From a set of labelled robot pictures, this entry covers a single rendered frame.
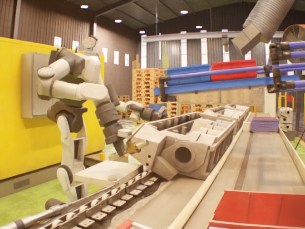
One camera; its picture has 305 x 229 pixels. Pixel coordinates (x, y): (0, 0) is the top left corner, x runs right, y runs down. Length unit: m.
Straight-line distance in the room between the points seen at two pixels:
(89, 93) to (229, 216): 0.68
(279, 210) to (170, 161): 0.68
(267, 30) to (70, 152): 7.54
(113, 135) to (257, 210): 0.61
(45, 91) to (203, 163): 0.77
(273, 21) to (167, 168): 7.66
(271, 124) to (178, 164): 1.80
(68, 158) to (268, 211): 1.27
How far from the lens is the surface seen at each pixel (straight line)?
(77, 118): 1.56
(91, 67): 1.43
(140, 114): 1.70
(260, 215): 0.69
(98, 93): 1.00
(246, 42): 8.01
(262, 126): 2.83
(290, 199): 0.67
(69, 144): 1.55
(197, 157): 1.16
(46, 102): 3.10
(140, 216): 0.84
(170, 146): 1.20
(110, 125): 1.00
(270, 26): 8.45
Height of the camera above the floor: 1.14
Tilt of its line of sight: 4 degrees down
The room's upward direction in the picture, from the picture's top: straight up
